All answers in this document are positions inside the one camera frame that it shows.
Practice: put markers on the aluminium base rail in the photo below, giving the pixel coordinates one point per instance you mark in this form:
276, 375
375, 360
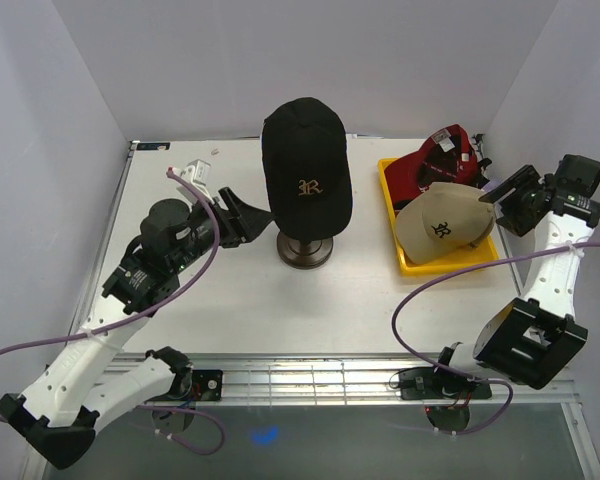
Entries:
271, 381

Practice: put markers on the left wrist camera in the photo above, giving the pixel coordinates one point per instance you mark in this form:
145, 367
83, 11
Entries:
195, 174

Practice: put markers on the lavender baseball cap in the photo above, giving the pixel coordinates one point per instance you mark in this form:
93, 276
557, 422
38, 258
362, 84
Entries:
485, 187

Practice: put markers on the red baseball cap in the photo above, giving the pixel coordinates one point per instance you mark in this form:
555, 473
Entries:
446, 156

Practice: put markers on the black baseball cap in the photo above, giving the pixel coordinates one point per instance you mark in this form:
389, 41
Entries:
306, 168

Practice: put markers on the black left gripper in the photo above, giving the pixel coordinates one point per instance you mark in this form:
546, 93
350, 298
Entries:
242, 222

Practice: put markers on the beige mannequin head stand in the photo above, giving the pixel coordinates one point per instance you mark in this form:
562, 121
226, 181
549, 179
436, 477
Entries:
303, 255

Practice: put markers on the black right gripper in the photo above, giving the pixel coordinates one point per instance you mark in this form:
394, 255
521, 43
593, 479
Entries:
510, 218

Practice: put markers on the beige baseball cap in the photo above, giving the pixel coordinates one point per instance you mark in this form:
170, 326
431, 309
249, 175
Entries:
445, 218

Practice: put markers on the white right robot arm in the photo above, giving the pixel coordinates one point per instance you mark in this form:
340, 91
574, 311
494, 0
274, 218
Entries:
535, 336

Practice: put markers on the yellow plastic tray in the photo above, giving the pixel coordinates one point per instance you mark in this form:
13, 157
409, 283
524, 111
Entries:
453, 261

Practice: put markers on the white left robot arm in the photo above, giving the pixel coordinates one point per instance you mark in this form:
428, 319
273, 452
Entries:
62, 412

